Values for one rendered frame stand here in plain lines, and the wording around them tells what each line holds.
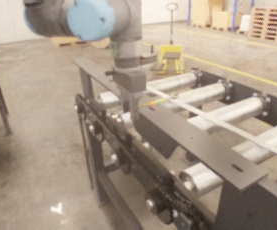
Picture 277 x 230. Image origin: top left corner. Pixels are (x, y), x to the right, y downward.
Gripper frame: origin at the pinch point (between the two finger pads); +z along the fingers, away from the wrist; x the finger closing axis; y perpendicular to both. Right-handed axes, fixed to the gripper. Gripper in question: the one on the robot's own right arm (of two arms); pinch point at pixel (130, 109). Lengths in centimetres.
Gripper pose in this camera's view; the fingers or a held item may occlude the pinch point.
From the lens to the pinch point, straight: 73.9
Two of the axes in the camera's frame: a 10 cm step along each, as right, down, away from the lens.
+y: -8.7, 2.6, -4.2
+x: 4.9, 3.9, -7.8
